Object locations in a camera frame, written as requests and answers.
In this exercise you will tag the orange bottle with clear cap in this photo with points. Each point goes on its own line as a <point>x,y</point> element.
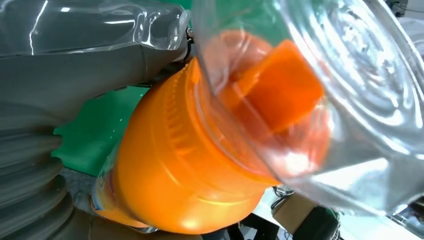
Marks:
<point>185,159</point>

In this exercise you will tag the brown cardboard box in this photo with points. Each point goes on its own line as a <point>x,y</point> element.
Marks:
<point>293,212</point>

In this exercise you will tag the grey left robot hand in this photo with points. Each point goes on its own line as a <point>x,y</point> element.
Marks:
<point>66,76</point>

